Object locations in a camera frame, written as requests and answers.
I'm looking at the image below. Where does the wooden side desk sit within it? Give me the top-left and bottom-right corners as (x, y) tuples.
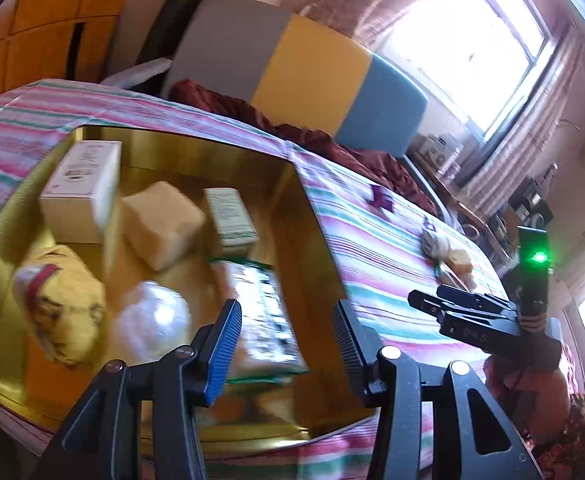
(407, 150), (513, 261)

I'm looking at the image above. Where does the maroon cloth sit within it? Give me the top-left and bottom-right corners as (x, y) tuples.
(170, 79), (440, 216)

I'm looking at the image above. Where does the window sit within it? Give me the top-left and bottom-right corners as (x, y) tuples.
(372, 0), (548, 131)

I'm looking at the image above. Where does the white box red print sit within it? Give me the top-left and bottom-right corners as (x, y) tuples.
(38, 140), (123, 245)

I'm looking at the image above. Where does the wooden wardrobe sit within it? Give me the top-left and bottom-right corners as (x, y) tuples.
(0, 0), (143, 106)

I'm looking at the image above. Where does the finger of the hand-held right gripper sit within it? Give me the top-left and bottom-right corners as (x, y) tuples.
(407, 290), (473, 318)
(436, 284), (517, 314)

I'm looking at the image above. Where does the gold tin box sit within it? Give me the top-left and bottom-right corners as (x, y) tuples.
(0, 125), (378, 443)

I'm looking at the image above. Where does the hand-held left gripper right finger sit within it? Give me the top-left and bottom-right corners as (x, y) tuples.
(331, 299), (545, 480)

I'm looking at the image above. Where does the person's floral clothing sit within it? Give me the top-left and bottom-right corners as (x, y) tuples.
(522, 395), (585, 476)

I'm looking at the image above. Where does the white printed carton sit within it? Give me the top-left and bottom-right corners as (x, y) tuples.
(417, 137), (448, 171)

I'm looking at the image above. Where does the yellow patterned cloth pouch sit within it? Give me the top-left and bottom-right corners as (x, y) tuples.
(13, 245), (108, 368)

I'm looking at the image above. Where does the yellow sponge cake block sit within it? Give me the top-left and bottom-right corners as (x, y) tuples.
(121, 180), (207, 272)
(446, 249), (474, 275)

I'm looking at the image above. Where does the striped tablecloth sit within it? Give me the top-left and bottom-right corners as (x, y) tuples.
(0, 78), (523, 480)

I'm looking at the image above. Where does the white box blue label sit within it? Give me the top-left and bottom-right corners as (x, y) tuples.
(437, 132), (465, 158)

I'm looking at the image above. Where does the white plastic-wrapped ball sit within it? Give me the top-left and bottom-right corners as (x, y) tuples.
(110, 280), (193, 361)

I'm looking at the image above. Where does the small green white box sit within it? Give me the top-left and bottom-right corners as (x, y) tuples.
(203, 187), (260, 256)

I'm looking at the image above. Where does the dark desk clutter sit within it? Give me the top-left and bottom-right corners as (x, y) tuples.
(492, 165), (558, 241)

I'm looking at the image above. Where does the grey yellow blue armchair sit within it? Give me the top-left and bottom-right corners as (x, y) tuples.
(100, 0), (453, 211)

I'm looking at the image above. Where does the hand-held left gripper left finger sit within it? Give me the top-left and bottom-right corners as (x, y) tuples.
(32, 299), (246, 480)

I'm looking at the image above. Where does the person's right hand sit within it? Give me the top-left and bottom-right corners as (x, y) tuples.
(483, 352), (570, 438)

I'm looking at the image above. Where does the purple snack packet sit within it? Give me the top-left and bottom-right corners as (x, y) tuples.
(369, 185), (395, 211)

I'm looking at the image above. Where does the cracker packet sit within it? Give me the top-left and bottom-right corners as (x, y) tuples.
(207, 257), (309, 378)

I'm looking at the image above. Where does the black rolled mat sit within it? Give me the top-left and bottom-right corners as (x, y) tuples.
(135, 0), (218, 68)

